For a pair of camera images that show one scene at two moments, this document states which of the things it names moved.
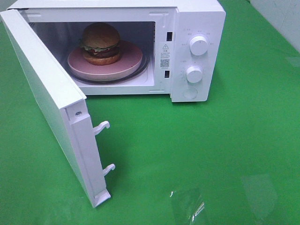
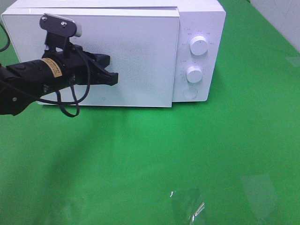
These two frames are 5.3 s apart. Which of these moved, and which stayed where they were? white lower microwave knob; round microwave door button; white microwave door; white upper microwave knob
Moved: white microwave door
Stayed: white lower microwave knob; white upper microwave knob; round microwave door button
